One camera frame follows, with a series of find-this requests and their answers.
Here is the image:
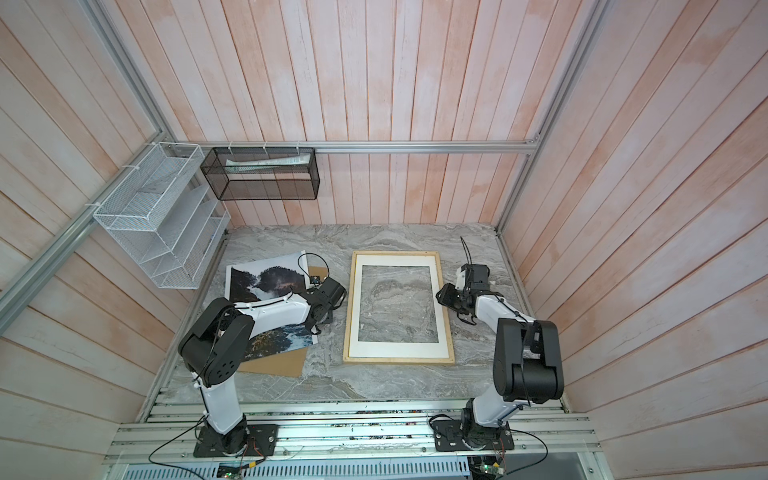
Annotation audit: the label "white photo mat board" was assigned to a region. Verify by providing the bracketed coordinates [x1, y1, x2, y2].
[343, 251, 455, 365]

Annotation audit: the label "waterfall landscape photo print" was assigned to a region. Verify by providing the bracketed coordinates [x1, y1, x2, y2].
[225, 252, 317, 361]

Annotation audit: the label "light wooden picture frame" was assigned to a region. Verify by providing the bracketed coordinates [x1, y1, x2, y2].
[343, 251, 455, 364]

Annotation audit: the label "brown cardboard backing board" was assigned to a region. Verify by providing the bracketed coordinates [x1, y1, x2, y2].
[239, 266, 329, 378]

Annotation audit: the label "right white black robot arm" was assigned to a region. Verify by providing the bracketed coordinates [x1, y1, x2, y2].
[436, 284, 565, 449]

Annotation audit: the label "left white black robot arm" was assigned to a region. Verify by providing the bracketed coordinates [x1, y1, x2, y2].
[178, 287, 346, 439]

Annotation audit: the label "aluminium slotted base rails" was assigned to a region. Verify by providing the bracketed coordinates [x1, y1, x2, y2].
[104, 400, 612, 479]

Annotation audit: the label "paper sheet inside black basket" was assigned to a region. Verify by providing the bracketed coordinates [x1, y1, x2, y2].
[224, 154, 312, 180]

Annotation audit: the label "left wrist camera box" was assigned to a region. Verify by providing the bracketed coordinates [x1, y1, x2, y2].
[315, 277, 347, 310]

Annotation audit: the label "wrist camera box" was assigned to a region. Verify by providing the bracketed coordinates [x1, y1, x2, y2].
[315, 277, 347, 310]
[462, 264, 490, 292]

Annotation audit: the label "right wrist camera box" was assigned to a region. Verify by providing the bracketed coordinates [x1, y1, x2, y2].
[462, 264, 490, 292]

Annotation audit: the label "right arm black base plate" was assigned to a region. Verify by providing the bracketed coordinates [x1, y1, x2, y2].
[428, 414, 514, 452]

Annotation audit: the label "black wire mesh basket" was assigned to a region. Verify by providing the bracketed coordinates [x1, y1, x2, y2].
[201, 146, 320, 201]

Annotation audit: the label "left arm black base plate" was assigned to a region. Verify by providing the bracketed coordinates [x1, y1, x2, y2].
[193, 423, 279, 458]

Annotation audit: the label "white wire mesh shelf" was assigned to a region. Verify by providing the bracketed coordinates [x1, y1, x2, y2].
[94, 142, 230, 290]

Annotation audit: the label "aluminium wall rail frame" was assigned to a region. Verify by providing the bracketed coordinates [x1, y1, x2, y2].
[0, 0, 613, 415]

